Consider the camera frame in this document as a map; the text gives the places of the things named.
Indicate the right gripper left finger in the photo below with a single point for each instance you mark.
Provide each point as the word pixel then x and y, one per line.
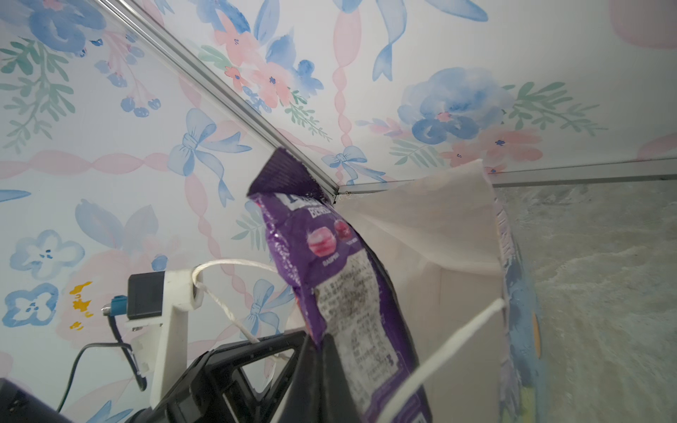
pixel 302 403

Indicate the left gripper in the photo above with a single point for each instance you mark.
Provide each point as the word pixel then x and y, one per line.
pixel 215 388

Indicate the purple Fox's berries bag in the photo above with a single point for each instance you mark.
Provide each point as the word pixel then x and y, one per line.
pixel 341 287

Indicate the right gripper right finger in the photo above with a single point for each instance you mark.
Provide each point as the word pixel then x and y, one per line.
pixel 336 403

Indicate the floral paper gift bag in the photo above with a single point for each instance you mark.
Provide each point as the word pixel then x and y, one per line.
pixel 447 246

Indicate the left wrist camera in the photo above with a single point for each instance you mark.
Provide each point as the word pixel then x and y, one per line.
pixel 158 304

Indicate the left corner aluminium post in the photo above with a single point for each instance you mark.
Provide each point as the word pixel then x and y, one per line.
pixel 170 48

